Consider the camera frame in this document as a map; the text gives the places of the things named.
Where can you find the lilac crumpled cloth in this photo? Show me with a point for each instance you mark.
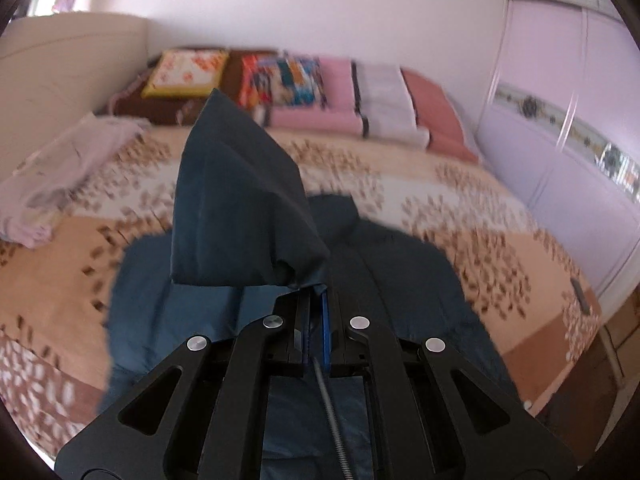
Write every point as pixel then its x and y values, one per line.
pixel 65 170

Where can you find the colourful printed pillow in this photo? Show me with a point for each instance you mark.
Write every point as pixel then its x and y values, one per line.
pixel 280 80

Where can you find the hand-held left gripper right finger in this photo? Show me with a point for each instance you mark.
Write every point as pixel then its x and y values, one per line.
pixel 326 335

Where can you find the brown blanket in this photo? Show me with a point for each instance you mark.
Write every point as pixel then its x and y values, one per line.
pixel 160 107

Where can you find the pink folded blanket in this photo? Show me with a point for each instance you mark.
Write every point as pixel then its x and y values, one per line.
pixel 337 90

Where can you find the dark blue padded jacket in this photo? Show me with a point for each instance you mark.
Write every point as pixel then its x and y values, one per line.
pixel 240 200

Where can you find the reddish pink pillow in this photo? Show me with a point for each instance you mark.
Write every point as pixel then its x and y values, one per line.
pixel 440 115

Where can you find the dark phone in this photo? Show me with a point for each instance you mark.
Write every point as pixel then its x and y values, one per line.
pixel 580 295

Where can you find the lilac wardrobe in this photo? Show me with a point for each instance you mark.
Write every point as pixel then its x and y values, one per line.
pixel 560 170

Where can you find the leaf print bed blanket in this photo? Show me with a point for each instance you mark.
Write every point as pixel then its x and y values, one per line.
pixel 450 200

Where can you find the beige bed headboard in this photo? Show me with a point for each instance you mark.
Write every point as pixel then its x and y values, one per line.
pixel 65 70

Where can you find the white striped folded blanket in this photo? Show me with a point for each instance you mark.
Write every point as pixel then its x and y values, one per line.
pixel 385 100

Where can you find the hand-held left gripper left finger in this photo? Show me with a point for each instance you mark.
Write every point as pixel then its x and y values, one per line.
pixel 294 335

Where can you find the yellow floral pillow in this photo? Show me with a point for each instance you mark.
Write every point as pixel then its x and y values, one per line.
pixel 185 72

